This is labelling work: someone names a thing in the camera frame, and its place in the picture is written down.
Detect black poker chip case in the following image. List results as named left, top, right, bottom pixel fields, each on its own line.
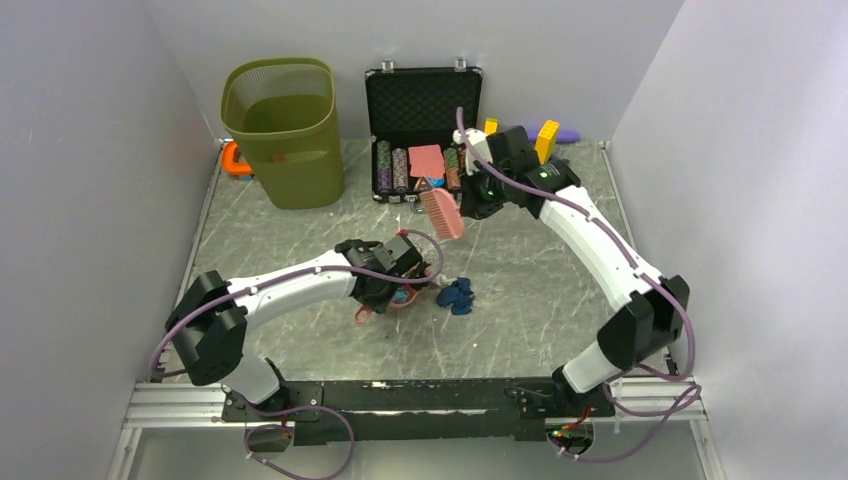
left=364, top=57, right=484, bottom=204

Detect yellow tall building block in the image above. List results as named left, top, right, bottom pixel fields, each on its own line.
left=483, top=118, right=498, bottom=136

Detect building block assembly on baseplate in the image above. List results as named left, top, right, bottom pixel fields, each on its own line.
left=532, top=120, right=575, bottom=164

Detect white paper scrap right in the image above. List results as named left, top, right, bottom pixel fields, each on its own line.
left=430, top=274, right=451, bottom=288

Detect pink card stack in case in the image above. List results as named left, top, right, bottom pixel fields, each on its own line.
left=407, top=144, right=446, bottom=178

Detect dark blue scrap pair right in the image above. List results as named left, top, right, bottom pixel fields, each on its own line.
left=451, top=277, right=475, bottom=315

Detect dark blue scrap pair left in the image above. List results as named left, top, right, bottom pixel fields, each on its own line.
left=436, top=285, right=460, bottom=308

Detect purple cylinder toy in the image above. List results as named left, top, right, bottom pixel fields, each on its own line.
left=527, top=128, right=581, bottom=145

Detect dark blue scrap pair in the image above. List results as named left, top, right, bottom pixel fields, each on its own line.
left=436, top=285, right=460, bottom=308
left=451, top=277, right=475, bottom=315

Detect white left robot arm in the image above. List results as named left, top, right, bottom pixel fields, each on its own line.
left=150, top=232, right=438, bottom=420

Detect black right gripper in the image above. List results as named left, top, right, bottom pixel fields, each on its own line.
left=457, top=158, right=513, bottom=220

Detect olive green mesh wastebasket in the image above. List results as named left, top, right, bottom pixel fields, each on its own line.
left=220, top=57, right=344, bottom=210

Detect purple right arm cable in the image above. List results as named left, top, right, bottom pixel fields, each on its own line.
left=455, top=107, right=704, bottom=465

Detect pink plastic hand brush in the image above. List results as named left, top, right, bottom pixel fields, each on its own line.
left=419, top=188, right=465, bottom=239

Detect pink plastic dustpan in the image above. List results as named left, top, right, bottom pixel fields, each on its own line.
left=354, top=286, right=418, bottom=325

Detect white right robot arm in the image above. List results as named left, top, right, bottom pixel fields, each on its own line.
left=453, top=127, right=694, bottom=416

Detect orange plastic handle object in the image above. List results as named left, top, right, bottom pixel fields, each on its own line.
left=220, top=141, right=254, bottom=179

